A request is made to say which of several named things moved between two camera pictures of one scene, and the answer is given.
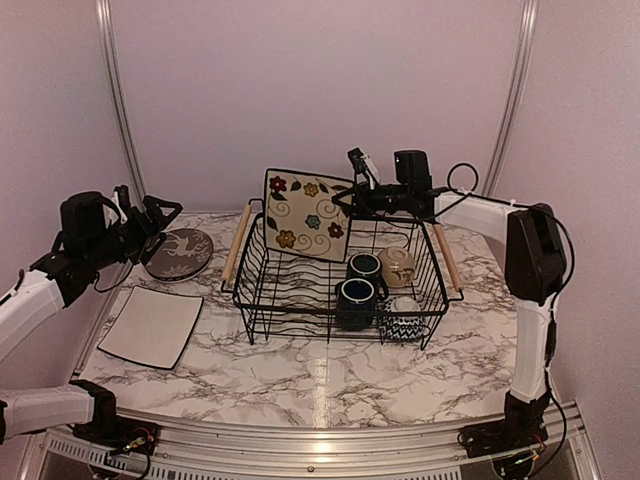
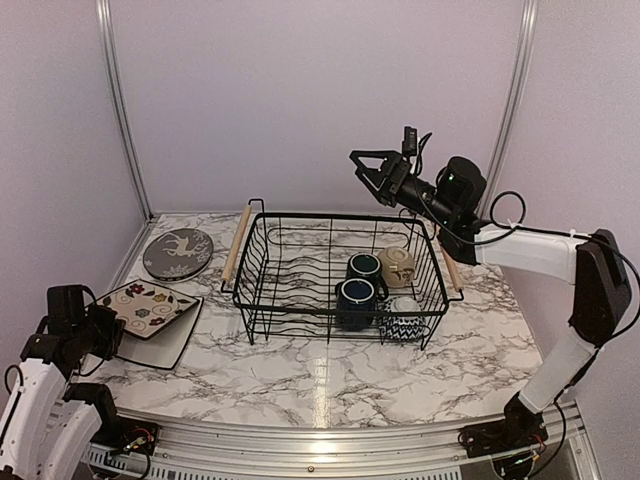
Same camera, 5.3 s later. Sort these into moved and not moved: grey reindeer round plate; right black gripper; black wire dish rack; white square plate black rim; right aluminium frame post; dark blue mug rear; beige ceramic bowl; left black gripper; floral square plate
Moved: right black gripper; left black gripper; floral square plate
Not moved: grey reindeer round plate; white square plate black rim; right aluminium frame post; black wire dish rack; beige ceramic bowl; dark blue mug rear
